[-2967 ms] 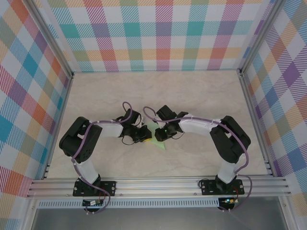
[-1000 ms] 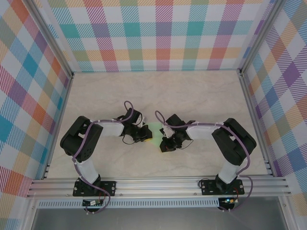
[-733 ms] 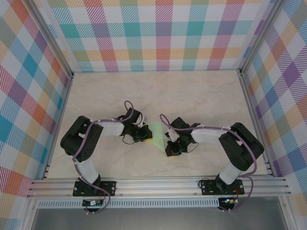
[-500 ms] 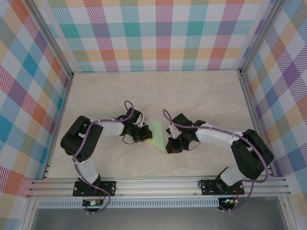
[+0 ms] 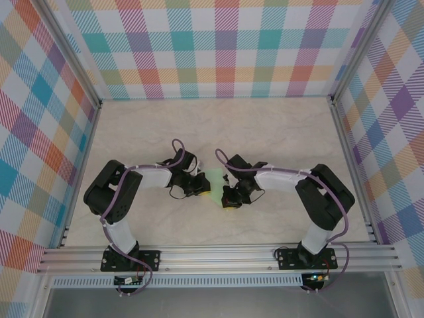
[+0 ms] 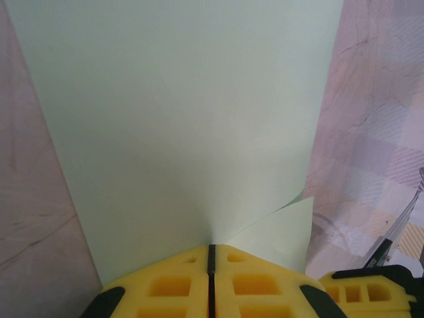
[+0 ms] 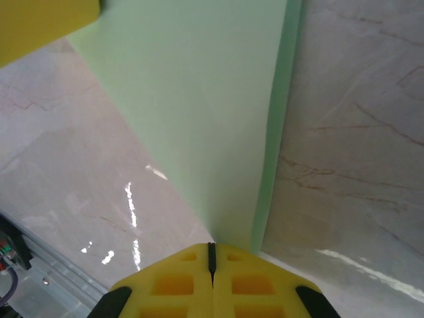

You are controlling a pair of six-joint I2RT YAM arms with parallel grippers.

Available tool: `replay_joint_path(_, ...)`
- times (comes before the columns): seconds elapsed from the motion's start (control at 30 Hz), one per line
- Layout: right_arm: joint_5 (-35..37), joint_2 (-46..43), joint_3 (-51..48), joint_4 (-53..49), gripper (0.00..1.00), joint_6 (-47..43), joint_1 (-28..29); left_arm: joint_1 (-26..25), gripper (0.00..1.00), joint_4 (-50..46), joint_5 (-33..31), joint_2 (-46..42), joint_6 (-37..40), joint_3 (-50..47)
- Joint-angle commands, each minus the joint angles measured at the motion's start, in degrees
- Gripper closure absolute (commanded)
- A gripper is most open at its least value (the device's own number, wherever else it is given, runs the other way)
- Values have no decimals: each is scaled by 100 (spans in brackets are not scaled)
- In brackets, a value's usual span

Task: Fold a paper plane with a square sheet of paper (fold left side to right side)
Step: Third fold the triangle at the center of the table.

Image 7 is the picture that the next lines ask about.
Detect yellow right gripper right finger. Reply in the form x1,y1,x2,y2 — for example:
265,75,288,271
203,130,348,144
211,243,341,318

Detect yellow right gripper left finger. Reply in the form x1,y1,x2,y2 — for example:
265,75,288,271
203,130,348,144
87,242,215,318

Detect light green paper sheet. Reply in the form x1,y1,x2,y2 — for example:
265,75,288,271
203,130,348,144
66,0,303,256

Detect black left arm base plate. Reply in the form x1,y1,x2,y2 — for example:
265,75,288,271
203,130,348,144
0,213,32,276

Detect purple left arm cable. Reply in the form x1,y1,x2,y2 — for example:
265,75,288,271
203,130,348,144
0,266,19,301

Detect aluminium mounting rail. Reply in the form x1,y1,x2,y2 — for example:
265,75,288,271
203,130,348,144
0,211,112,318

